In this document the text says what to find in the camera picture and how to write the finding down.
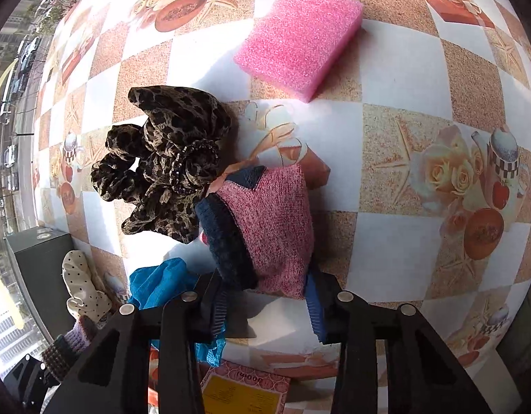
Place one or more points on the checked printed tablecloth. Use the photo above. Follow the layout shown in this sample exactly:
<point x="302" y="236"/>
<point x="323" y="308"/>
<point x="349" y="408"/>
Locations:
<point x="377" y="241"/>

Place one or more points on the blue mesh cloth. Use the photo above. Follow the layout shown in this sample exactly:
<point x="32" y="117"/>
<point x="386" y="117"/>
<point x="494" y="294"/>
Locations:
<point x="162" y="282"/>

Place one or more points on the large pink foam block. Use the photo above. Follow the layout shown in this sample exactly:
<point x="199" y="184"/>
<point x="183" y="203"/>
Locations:
<point x="300" y="43"/>

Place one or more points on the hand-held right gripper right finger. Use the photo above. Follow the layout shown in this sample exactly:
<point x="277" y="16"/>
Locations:
<point x="317" y="315"/>

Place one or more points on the pink knitted sock navy cuff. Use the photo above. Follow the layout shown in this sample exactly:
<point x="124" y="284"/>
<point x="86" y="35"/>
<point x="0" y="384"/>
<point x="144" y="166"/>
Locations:
<point x="269" y="228"/>

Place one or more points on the cream polka dot scrunchie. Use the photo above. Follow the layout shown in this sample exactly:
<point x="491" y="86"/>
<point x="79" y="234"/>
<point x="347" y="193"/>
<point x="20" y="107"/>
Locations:
<point x="82" y="284"/>

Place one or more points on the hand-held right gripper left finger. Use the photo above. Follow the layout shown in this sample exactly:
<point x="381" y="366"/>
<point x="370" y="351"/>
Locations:
<point x="218" y="317"/>

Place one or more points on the grey storage box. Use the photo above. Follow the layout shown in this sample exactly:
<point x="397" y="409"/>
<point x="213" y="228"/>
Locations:
<point x="36" y="267"/>

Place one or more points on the leopard print scrunchie scarf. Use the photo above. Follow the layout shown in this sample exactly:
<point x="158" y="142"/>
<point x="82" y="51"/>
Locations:
<point x="170" y="151"/>

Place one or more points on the pink patterned cardboard box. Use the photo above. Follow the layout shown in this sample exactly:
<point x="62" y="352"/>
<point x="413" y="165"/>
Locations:
<point x="248" y="390"/>

